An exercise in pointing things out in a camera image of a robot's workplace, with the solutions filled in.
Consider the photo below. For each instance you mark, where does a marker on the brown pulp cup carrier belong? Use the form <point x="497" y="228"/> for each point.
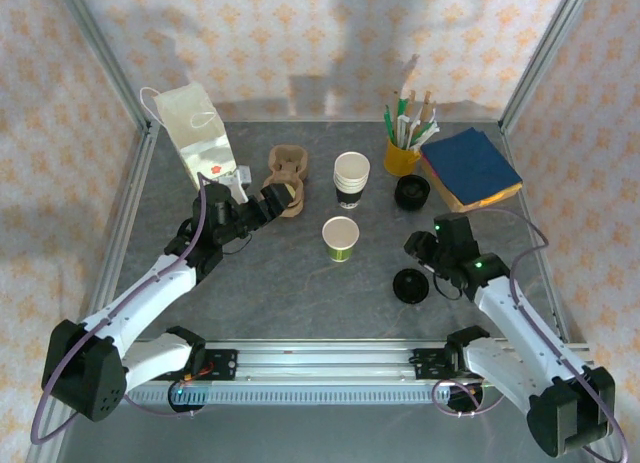
<point x="287" y="158"/>

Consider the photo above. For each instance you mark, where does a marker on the black plastic cup lid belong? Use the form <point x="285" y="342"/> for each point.
<point x="407" y="288"/>

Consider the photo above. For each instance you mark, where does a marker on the green paper cup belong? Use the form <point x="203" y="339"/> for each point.
<point x="340" y="233"/>

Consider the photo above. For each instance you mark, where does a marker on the blue paper napkin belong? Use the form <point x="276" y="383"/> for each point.
<point x="470" y="163"/>

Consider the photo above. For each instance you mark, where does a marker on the white printed paper bag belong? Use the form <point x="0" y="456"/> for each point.
<point x="200" y="133"/>

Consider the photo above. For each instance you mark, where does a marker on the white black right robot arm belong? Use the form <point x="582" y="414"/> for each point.
<point x="525" y="333"/>

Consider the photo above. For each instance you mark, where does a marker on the brown pulp carrier stack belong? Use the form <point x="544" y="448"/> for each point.
<point x="296" y="213"/>

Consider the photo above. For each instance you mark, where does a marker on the colourful paper napkin stack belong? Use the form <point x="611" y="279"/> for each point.
<point x="445" y="193"/>

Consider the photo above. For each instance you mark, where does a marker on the black plastic lid stack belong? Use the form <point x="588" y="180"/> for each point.
<point x="412" y="190"/>

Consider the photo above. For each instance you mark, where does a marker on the black paper cup stack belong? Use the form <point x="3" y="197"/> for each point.
<point x="351" y="168"/>

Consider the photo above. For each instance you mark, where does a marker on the yellow straw holder cup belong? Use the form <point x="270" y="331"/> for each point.
<point x="400" y="160"/>

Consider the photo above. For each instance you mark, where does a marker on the white wrapped straw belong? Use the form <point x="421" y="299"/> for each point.
<point x="402" y="130"/>
<point x="434" y="129"/>

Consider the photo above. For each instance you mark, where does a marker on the brown paper wrapped stirrer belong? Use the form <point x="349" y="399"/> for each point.
<point x="428" y="108"/>

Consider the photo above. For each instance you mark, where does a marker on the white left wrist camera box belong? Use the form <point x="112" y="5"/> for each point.
<point x="240" y="178"/>

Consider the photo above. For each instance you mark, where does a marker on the aluminium table side rail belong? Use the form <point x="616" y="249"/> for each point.
<point x="137" y="173"/>
<point x="512" y="148"/>

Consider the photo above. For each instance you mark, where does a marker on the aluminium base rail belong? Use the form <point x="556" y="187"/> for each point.
<point x="320" y="363"/>

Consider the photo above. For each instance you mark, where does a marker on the aluminium frame post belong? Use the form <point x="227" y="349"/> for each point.
<point x="545" y="53"/>
<point x="100" y="53"/>

